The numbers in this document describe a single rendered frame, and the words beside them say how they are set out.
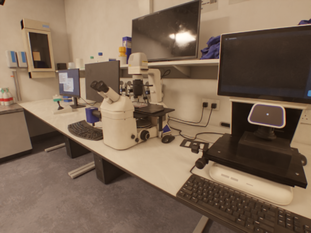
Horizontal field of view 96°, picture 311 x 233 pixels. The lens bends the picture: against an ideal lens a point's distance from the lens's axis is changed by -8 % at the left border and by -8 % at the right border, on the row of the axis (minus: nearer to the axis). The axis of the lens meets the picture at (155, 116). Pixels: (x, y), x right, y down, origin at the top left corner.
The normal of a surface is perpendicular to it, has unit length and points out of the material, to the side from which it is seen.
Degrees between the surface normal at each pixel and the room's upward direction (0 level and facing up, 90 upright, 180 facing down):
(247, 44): 92
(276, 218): 5
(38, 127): 90
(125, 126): 90
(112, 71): 86
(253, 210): 5
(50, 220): 0
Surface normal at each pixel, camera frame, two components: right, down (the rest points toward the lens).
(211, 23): -0.62, 0.21
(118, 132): -0.02, 0.28
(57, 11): 0.78, 0.17
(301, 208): 0.00, -0.96
